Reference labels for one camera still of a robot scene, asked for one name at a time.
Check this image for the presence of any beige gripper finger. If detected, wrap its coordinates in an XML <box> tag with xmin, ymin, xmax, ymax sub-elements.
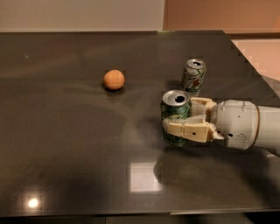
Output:
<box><xmin>191</xmin><ymin>97</ymin><xmax>217</xmax><ymax>117</ymax></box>
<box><xmin>162</xmin><ymin>115</ymin><xmax>225</xmax><ymax>144</ymax></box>

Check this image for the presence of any green soda can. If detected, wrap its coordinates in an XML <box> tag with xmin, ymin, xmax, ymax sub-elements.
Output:
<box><xmin>160</xmin><ymin>90</ymin><xmax>191</xmax><ymax>146</ymax></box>

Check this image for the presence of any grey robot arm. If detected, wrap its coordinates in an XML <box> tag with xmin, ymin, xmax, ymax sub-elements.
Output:
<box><xmin>162</xmin><ymin>97</ymin><xmax>280</xmax><ymax>153</ymax></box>

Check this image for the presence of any white 7up soda can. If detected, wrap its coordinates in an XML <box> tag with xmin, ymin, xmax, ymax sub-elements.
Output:
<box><xmin>181</xmin><ymin>59</ymin><xmax>207</xmax><ymax>96</ymax></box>

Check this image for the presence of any orange round fruit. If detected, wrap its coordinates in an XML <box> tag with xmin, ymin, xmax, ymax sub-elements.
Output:
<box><xmin>103</xmin><ymin>70</ymin><xmax>125</xmax><ymax>90</ymax></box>

